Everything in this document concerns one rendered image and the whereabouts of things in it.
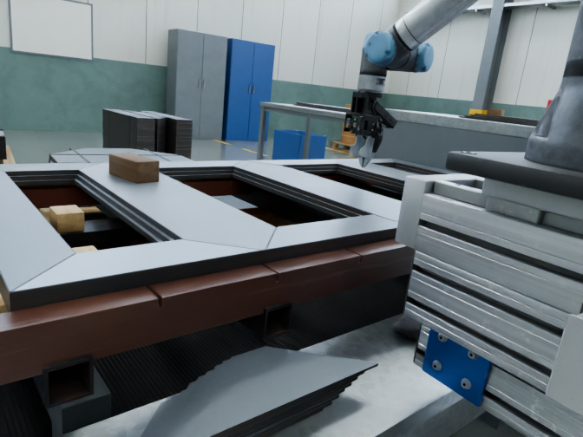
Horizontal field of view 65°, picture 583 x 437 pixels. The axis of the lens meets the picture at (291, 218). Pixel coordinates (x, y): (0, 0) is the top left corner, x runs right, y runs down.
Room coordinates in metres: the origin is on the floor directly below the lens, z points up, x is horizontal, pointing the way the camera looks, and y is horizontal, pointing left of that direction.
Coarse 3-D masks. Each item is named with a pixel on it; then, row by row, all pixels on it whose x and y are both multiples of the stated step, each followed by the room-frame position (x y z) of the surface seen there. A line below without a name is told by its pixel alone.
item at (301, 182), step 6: (276, 180) 1.22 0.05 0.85; (282, 180) 1.23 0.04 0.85; (288, 180) 1.24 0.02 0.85; (294, 180) 1.25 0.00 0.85; (300, 180) 1.26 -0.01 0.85; (306, 180) 1.27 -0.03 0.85; (312, 180) 1.28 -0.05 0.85; (318, 180) 1.29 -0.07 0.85; (324, 180) 1.30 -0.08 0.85; (330, 180) 1.31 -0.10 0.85
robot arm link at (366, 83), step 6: (360, 78) 1.32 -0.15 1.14; (366, 78) 1.30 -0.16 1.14; (372, 78) 1.30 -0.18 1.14; (378, 78) 1.30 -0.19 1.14; (384, 78) 1.31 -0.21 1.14; (360, 84) 1.31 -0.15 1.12; (366, 84) 1.30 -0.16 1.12; (372, 84) 1.30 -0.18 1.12; (378, 84) 1.30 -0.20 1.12; (384, 84) 1.32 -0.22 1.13; (360, 90) 1.32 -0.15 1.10; (366, 90) 1.31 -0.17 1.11; (372, 90) 1.30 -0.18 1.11; (378, 90) 1.30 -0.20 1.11
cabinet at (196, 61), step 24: (168, 48) 9.00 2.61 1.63; (192, 48) 8.85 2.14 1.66; (216, 48) 9.15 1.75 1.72; (168, 72) 8.97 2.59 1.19; (192, 72) 8.86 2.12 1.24; (216, 72) 9.16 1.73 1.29; (168, 96) 8.94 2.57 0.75; (192, 96) 8.87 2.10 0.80; (216, 96) 9.18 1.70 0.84; (216, 120) 9.20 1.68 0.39
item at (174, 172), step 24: (168, 168) 1.25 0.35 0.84; (192, 168) 1.29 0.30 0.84; (216, 168) 1.34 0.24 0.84; (240, 168) 1.36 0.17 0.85; (312, 168) 1.59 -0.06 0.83; (336, 168) 1.66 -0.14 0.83; (408, 168) 1.83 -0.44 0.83; (96, 192) 0.97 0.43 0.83; (288, 192) 1.17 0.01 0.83; (120, 216) 0.84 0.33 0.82; (144, 216) 0.78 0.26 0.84; (336, 216) 1.02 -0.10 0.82; (168, 240) 0.69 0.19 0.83; (336, 240) 0.76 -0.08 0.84; (360, 240) 0.80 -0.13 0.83; (384, 240) 0.85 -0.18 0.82; (192, 264) 0.58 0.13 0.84; (216, 264) 0.60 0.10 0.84; (240, 264) 0.63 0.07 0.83; (0, 288) 0.49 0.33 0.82; (48, 288) 0.46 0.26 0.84; (72, 288) 0.48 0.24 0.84; (96, 288) 0.50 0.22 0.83; (120, 288) 0.52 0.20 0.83
